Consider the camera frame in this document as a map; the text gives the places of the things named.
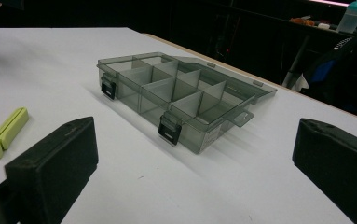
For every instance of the orange object on shelf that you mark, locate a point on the orange object on shelf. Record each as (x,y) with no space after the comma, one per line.
(302,21)

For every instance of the grey transparent compartment box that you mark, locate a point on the grey transparent compartment box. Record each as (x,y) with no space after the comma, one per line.
(179,96)

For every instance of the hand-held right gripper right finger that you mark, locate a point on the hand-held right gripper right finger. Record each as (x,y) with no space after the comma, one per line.
(337,161)

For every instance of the black and blue backpack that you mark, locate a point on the black and blue backpack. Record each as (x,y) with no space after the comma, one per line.
(342,71)

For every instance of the clear bottle with teal cap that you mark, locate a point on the clear bottle with teal cap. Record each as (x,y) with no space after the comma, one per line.
(352,16)

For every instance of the white object on shelf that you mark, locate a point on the white object on shelf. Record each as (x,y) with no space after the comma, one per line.
(323,26)

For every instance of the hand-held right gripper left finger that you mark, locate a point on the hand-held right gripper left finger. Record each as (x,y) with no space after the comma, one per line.
(53,169)

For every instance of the light green sealing clip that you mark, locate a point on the light green sealing clip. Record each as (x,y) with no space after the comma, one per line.
(9,131)

